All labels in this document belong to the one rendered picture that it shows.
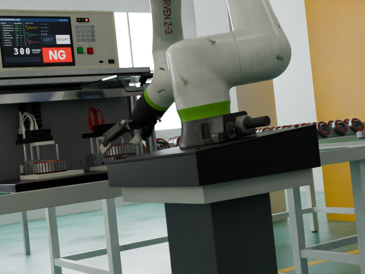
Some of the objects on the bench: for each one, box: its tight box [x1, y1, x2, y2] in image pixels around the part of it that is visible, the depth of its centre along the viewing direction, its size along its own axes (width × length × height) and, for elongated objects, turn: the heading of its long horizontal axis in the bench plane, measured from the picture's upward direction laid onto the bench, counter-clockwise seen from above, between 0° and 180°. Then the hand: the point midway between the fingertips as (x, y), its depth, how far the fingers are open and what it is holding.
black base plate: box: [0, 170, 108, 192], centre depth 220 cm, size 47×64×2 cm
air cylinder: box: [19, 159, 46, 176], centre depth 224 cm, size 5×8×6 cm
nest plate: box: [20, 170, 84, 179], centre depth 212 cm, size 15×15×1 cm
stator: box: [32, 159, 70, 175], centre depth 212 cm, size 11×11×4 cm
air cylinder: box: [86, 153, 112, 170], centre depth 237 cm, size 5×8×6 cm
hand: (118, 145), depth 225 cm, fingers closed on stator, 11 cm apart
